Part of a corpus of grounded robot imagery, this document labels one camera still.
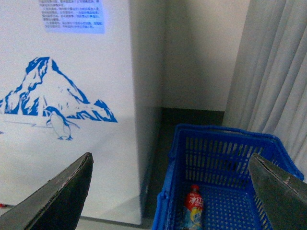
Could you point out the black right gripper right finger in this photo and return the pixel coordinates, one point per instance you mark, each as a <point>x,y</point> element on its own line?
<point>283,196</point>

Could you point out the white pleated curtain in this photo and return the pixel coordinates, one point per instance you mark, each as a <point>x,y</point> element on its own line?
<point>268,92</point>

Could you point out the red iced tea bottle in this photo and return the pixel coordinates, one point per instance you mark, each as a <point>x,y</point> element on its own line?
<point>192,210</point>

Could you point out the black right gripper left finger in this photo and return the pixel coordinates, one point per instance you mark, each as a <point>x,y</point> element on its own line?
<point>58,204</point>

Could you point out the white fridge with penguin print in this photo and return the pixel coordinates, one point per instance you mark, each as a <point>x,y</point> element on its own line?
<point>64,94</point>

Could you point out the blue plastic shopping basket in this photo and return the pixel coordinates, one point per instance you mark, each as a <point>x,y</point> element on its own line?
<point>216,159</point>

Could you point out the blue text label sticker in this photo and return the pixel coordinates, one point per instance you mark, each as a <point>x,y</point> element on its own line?
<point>73,16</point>

